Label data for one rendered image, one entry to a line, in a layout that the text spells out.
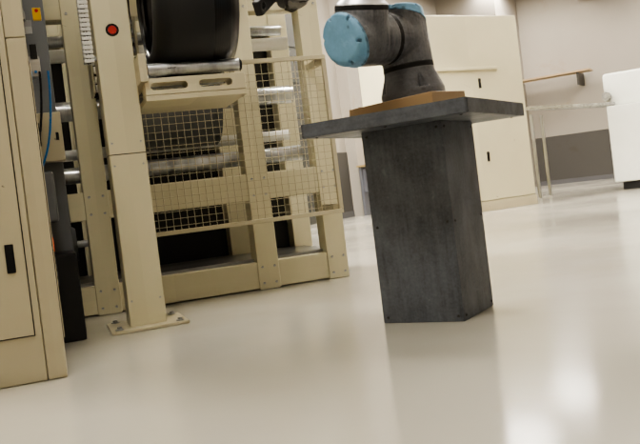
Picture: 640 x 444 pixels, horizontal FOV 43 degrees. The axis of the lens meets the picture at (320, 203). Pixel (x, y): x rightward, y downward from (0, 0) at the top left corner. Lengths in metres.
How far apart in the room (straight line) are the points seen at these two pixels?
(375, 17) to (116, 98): 1.10
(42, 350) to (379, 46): 1.21
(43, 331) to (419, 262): 1.03
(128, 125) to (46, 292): 0.90
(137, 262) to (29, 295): 0.77
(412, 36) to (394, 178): 0.41
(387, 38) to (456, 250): 0.61
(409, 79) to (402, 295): 0.62
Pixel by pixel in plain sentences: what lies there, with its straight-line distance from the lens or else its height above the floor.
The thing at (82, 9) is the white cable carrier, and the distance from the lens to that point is 3.05.
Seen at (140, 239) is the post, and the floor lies 0.31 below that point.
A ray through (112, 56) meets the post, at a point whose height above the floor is 0.97.
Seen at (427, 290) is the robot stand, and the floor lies 0.09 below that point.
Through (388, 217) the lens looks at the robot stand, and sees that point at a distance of 2.32.
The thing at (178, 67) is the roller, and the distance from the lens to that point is 2.91.
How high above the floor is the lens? 0.41
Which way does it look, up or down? 1 degrees down
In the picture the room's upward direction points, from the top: 7 degrees counter-clockwise
